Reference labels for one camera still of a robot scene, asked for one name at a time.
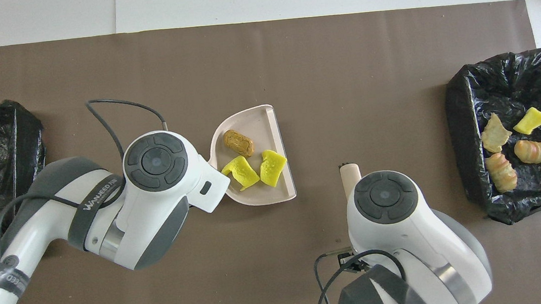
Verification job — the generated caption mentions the beige hand brush black bristles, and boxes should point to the beige hand brush black bristles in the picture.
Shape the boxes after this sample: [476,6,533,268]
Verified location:
[338,161,364,203]

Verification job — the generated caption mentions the yellow sponge piece green edge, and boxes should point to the yellow sponge piece green edge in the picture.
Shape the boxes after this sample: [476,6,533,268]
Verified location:
[220,154,261,193]

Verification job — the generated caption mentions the brown lumpy nugget piece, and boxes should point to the brown lumpy nugget piece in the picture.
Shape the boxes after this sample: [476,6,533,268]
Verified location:
[222,128,255,160]

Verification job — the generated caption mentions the beige plastic dustpan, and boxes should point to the beige plastic dustpan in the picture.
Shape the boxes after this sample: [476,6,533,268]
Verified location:
[203,102,298,211]

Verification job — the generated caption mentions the orange striped toy croissant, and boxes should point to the orange striped toy croissant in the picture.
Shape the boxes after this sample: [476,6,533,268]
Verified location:
[513,138,541,166]
[485,151,520,195]

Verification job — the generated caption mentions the pale green rock-like chunk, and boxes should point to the pale green rock-like chunk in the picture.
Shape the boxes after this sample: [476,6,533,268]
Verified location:
[479,111,515,155]

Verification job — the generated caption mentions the small yellow sponge piece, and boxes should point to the small yellow sponge piece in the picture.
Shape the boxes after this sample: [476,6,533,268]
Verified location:
[511,106,541,137]

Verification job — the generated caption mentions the loosely bagged black trash bin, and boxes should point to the loosely bagged black trash bin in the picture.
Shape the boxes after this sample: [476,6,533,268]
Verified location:
[441,47,541,231]

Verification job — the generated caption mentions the brown paper table mat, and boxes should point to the brown paper table mat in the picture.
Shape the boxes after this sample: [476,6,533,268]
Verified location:
[0,0,541,304]

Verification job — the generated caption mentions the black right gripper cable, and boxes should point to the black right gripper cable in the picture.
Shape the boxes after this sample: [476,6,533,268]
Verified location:
[310,245,411,304]

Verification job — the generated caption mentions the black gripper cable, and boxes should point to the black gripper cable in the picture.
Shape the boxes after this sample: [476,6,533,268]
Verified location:
[0,93,185,304]
[310,245,411,304]

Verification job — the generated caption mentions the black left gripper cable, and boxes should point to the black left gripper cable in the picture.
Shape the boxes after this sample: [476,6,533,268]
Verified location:
[0,93,185,304]

